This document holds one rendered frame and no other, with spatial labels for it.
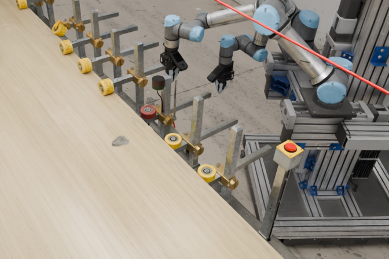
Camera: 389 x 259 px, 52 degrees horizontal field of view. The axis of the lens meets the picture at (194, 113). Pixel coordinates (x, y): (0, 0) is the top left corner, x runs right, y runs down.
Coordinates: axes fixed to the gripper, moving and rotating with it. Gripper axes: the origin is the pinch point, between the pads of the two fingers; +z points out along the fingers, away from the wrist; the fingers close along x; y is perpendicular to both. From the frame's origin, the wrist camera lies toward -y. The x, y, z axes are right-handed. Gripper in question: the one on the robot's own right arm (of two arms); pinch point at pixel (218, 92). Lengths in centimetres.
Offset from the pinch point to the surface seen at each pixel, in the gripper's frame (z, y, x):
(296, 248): 83, 14, -71
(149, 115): -7, -50, -4
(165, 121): -2.8, -43.0, -7.5
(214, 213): -7, -62, -69
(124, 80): -13, -49, 23
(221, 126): -2.0, -20.7, -26.1
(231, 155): -17, -42, -55
